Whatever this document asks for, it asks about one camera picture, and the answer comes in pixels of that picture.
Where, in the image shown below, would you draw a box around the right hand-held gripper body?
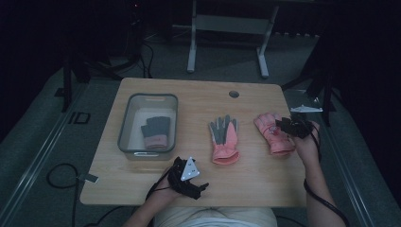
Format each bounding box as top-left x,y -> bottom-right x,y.
283,104 -> 324,140

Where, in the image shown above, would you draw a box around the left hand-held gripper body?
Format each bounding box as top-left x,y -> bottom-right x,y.
166,156 -> 203,201

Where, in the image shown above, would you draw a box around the pink ski glove printed back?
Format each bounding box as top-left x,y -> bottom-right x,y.
253,112 -> 296,156

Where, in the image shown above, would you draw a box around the pink ski glove grey palm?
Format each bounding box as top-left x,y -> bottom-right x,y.
207,114 -> 240,166

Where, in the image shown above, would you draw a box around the grey plastic storage bin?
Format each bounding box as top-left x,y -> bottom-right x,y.
117,93 -> 180,161

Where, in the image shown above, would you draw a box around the person's left hand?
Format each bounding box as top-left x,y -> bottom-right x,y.
150,169 -> 184,203

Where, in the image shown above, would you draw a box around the person's right hand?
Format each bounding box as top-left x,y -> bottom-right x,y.
292,121 -> 322,164

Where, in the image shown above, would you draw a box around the person's pale shirt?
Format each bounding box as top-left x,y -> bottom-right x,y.
154,206 -> 278,227

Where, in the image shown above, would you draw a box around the black tripod stand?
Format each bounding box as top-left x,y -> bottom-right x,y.
282,31 -> 338,127
61,0 -> 143,113

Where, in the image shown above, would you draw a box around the small grey tab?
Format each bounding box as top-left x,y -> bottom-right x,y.
77,173 -> 99,184

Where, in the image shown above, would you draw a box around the left hand-held gripper cable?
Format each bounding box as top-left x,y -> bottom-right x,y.
145,166 -> 174,202

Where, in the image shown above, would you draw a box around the hand-held gripper cable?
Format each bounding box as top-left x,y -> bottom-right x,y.
145,166 -> 174,202
303,121 -> 351,227

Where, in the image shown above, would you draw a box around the right hand-held gripper cable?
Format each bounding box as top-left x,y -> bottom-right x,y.
303,121 -> 351,227

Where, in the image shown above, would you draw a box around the metal floor rail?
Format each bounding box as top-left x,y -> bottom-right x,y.
0,84 -> 89,227
283,89 -> 376,227

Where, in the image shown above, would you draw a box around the black background cables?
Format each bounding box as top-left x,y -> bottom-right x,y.
140,41 -> 155,79

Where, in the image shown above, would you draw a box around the black floor cable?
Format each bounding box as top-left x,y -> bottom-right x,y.
46,163 -> 79,227

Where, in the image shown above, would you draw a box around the white desk frame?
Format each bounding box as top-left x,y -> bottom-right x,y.
185,0 -> 280,79

